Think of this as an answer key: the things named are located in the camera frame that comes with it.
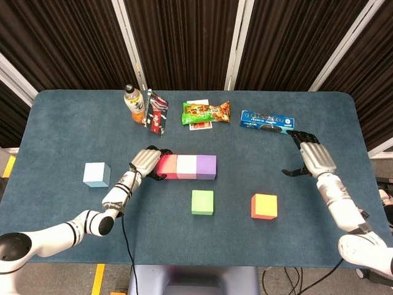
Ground red foam cube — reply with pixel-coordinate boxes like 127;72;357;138
155;154;178;180

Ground yellow floor tape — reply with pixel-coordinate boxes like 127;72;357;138
91;263;106;295
2;155;16;179

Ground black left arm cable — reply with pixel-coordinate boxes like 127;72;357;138
118;164;138;295

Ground white partition post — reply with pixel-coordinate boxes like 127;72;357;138
308;0;378;92
0;52;39;107
224;0;248;92
367;144;393;159
111;0;149;92

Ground orange foam cube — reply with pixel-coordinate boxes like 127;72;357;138
251;193;278;221

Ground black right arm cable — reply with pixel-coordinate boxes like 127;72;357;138
296;257;344;295

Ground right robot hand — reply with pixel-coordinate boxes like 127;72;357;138
281;129;338;179

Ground blue cookie package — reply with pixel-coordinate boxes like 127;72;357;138
239;109;296;136

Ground light blue foam cube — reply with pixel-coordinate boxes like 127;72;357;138
82;162;111;188

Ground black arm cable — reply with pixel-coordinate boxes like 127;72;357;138
296;257;344;295
118;164;138;295

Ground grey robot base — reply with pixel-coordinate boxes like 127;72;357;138
128;264;261;295

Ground red white card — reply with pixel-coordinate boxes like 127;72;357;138
185;98;213;132

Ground blue felt table mat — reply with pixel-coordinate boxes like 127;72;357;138
0;88;383;269

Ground purple foam cube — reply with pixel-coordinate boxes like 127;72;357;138
195;154;217;181

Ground green orange snack bag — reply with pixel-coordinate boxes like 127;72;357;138
181;100;231;126

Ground red black card box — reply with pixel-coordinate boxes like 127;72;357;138
142;88;169;138

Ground dark brown curtain panel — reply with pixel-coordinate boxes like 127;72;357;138
235;0;369;92
0;81;31;148
319;0;393;151
0;0;138;93
124;0;242;92

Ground green foam cube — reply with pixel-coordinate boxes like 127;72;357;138
191;189;214;216

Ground black floor cables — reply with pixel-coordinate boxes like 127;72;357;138
261;266;305;295

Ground pink foam cube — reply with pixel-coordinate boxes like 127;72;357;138
176;154;198;180

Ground orange drink bottle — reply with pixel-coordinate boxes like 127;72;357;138
123;84;147;125

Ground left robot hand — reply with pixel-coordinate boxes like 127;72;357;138
128;145;174;182

